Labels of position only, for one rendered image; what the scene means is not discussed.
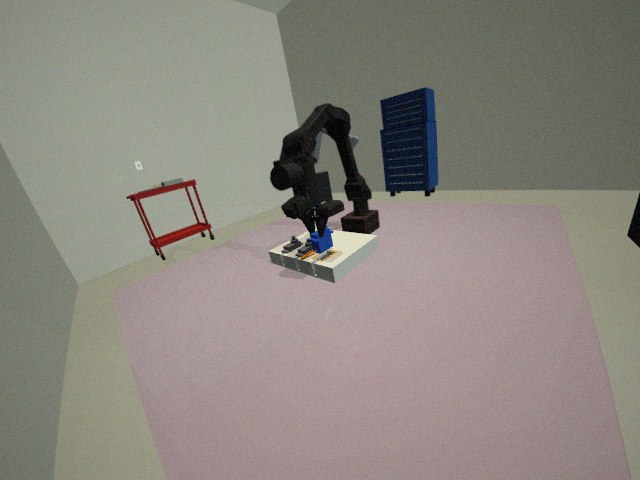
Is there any blue micro servo with orange cable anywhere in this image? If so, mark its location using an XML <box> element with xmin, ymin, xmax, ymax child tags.
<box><xmin>301</xmin><ymin>225</ymin><xmax>333</xmax><ymax>260</ymax></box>

